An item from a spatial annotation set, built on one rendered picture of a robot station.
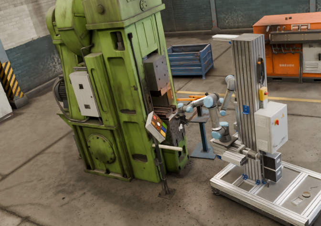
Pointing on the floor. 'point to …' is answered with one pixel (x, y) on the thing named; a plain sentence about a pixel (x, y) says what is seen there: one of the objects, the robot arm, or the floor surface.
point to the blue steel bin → (190, 59)
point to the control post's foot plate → (167, 193)
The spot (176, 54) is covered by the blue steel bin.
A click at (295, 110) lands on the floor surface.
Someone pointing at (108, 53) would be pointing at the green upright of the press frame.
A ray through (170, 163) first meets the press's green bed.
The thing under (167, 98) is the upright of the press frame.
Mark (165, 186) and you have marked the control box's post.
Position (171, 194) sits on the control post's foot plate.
